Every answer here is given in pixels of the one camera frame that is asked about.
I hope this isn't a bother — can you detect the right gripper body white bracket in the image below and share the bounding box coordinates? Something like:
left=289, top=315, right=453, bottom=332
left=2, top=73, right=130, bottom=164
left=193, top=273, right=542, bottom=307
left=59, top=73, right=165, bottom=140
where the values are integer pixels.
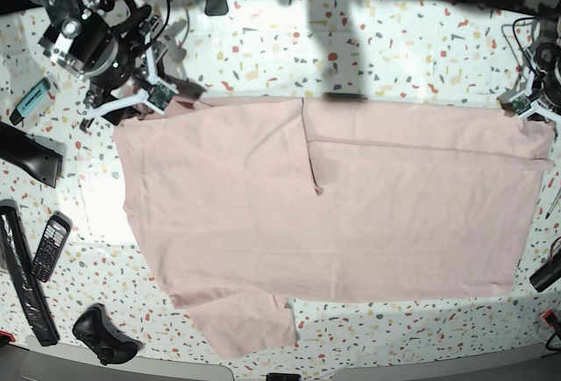
left=80, top=16, right=175, bottom=131

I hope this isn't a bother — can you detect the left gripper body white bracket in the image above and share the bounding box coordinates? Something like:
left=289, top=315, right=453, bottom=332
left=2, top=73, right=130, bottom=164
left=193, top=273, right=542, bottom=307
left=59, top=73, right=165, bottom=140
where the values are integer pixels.
left=499, top=71, right=560, bottom=135

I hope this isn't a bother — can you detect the pink T-shirt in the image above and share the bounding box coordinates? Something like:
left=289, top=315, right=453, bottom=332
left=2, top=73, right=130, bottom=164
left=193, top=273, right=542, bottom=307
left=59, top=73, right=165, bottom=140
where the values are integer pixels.
left=113, top=98, right=554, bottom=359

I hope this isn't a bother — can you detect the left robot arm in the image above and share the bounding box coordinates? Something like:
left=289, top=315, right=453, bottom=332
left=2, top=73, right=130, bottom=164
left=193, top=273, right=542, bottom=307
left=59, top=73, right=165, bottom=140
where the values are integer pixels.
left=498, top=13, right=560, bottom=132

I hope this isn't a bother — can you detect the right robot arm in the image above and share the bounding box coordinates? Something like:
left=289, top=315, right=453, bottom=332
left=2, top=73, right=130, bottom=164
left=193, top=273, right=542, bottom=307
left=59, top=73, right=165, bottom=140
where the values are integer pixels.
left=30, top=0, right=181, bottom=131

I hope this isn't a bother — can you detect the grey pen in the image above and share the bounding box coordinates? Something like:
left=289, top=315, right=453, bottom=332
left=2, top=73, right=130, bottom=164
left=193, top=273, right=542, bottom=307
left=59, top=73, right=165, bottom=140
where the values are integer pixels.
left=545, top=187, right=561, bottom=220

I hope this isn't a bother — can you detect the teal highlighter marker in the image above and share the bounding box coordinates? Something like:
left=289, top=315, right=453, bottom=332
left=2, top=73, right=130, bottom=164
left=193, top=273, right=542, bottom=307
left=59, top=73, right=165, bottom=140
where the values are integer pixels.
left=10, top=78, right=51, bottom=125

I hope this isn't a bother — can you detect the black stapler tool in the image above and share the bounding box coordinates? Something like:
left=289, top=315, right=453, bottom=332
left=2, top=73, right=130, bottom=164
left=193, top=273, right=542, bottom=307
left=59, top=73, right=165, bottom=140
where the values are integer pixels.
left=1, top=123, right=62, bottom=188

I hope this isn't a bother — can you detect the black remote control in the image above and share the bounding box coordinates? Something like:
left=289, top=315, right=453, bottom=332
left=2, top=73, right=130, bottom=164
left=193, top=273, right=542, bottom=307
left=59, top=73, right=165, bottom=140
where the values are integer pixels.
left=32, top=211, right=72, bottom=283

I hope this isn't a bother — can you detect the small red black clip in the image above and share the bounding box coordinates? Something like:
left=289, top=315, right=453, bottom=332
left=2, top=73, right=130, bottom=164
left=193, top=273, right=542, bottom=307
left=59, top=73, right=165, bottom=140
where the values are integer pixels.
left=542, top=309, right=560, bottom=327

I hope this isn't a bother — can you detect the long black bar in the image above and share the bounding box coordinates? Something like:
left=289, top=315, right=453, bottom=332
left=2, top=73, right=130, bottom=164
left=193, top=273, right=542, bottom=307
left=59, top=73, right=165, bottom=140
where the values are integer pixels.
left=1, top=199, right=60, bottom=347

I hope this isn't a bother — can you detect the black game controller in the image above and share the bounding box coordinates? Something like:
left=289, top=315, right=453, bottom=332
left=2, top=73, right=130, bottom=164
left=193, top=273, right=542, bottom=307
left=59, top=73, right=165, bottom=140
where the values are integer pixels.
left=72, top=304, right=141, bottom=365

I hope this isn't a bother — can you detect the black camera stand base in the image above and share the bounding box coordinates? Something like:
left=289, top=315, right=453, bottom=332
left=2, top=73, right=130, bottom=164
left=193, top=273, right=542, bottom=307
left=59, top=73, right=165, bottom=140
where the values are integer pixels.
left=204, top=0, right=229, bottom=17

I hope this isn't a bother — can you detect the black cylinder with wires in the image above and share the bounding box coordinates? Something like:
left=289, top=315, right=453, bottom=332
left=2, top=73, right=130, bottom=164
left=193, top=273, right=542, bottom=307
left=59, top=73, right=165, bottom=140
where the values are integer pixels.
left=529, top=237, right=560, bottom=293

